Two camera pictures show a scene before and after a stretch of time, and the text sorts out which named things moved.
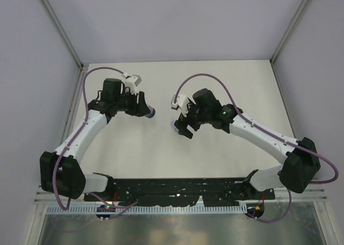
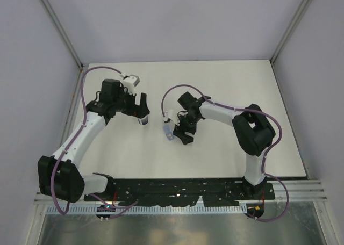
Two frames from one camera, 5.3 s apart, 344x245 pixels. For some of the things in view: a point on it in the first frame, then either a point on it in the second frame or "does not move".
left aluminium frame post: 59,27 does not move
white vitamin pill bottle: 152,112 to 143,121
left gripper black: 138,110 does not move
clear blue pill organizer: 172,124 to 168,132
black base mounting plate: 181,191 does not move
